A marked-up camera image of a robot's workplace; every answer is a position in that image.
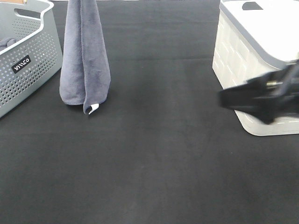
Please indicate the grey perforated plastic basket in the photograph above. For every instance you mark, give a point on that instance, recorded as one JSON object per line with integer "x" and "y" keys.
{"x": 36, "y": 56}

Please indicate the grey towel inside basket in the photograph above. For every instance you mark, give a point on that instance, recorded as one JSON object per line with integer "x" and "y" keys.
{"x": 7, "y": 42}

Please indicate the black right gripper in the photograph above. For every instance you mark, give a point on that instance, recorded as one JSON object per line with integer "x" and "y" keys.
{"x": 275, "y": 94}

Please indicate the grey-blue microfiber towel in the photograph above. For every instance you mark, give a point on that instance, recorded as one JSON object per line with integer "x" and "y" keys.
{"x": 85, "y": 75}

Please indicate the white bin with grey lid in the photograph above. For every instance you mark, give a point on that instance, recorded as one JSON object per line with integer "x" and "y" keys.
{"x": 255, "y": 37}

